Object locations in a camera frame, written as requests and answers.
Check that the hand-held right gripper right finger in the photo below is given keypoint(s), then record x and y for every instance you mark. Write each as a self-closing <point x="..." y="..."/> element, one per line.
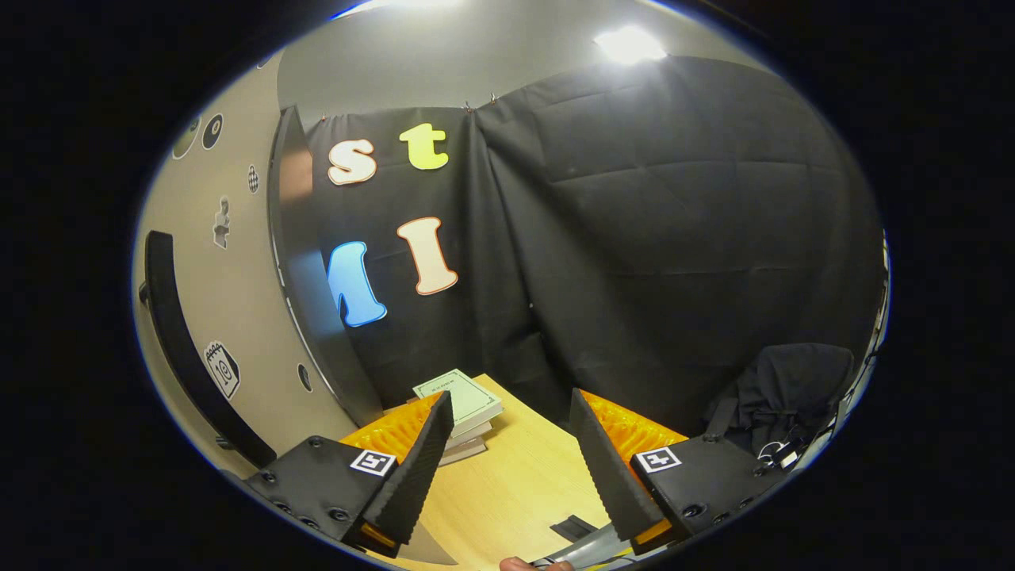
<point x="603" y="476"/>

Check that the black backdrop cloth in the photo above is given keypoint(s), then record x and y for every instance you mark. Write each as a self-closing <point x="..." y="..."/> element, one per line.
<point x="634" y="238"/>

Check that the dark cloth bundle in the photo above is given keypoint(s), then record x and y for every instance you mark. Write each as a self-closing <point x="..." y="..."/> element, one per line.
<point x="785" y="381"/>

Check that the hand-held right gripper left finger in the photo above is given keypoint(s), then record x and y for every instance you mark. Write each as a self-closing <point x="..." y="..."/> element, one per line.
<point x="420" y="468"/>

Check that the light green book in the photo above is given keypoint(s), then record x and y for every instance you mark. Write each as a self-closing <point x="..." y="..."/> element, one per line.
<point x="464" y="396"/>

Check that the brown book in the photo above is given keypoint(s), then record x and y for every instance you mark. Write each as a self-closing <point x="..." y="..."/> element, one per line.
<point x="472" y="438"/>

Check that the black flat strip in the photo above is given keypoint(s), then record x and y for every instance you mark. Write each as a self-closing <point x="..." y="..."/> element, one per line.
<point x="575" y="529"/>

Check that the tan book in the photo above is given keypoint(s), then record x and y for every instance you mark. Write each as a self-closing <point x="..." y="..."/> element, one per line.
<point x="464" y="454"/>

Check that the ceiling light panel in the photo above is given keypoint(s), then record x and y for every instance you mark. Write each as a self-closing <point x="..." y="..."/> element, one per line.
<point x="629" y="44"/>

